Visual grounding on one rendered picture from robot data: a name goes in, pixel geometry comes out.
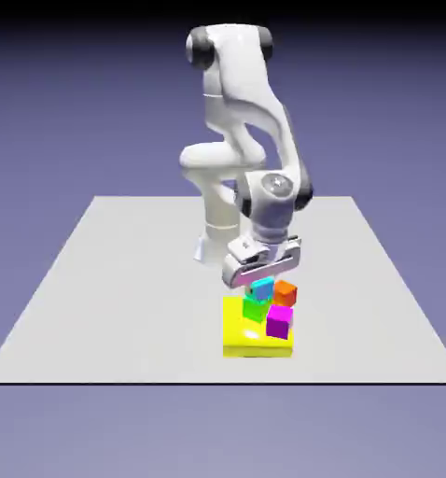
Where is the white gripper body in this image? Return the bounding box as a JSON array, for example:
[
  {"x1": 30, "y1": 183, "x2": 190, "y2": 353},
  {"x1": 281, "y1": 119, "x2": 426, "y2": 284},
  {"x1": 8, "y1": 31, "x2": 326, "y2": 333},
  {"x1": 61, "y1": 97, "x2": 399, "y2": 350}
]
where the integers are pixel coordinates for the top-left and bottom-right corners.
[{"x1": 221, "y1": 234, "x2": 302, "y2": 291}]

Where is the small cyan cube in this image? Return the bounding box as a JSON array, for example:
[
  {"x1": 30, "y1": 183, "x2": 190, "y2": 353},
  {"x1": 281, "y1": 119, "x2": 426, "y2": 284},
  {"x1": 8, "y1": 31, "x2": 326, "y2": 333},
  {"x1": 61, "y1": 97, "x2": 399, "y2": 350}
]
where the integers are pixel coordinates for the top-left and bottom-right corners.
[{"x1": 244, "y1": 276, "x2": 275, "y2": 302}]

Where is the small orange cube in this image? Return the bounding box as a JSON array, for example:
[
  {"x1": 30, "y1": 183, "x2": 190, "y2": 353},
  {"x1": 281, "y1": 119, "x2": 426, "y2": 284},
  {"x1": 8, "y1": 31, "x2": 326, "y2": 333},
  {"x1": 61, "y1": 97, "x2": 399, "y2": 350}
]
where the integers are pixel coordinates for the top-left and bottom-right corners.
[{"x1": 272, "y1": 279, "x2": 299, "y2": 308}]

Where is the small green cube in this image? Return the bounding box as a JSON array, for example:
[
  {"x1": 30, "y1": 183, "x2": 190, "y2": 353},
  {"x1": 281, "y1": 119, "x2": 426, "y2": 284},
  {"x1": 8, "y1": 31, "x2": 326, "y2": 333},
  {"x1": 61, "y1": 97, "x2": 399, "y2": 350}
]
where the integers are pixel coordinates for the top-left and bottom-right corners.
[{"x1": 242, "y1": 296, "x2": 273, "y2": 325}]

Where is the small magenta cube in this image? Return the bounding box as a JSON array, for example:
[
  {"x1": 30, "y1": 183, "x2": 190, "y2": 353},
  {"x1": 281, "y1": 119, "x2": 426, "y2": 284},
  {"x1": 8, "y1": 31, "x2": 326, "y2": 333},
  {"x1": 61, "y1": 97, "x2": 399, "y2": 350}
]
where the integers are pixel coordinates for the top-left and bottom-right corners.
[{"x1": 265, "y1": 304, "x2": 294, "y2": 341}]

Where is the large yellow box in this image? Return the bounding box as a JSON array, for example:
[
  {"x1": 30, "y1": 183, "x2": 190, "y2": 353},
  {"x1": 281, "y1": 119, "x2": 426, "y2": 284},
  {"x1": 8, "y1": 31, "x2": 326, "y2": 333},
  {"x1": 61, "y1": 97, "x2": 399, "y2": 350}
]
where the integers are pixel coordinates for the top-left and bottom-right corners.
[{"x1": 222, "y1": 295, "x2": 294, "y2": 359}]

